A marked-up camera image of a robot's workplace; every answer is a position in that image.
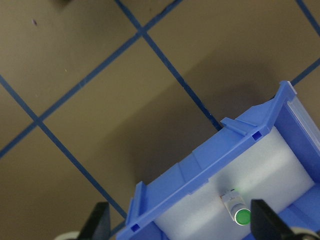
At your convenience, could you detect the green push button switch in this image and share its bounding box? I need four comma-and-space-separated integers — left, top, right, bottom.
219, 188, 252, 226

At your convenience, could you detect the blue plastic storage bin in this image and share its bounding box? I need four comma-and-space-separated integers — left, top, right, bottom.
115, 80, 320, 240

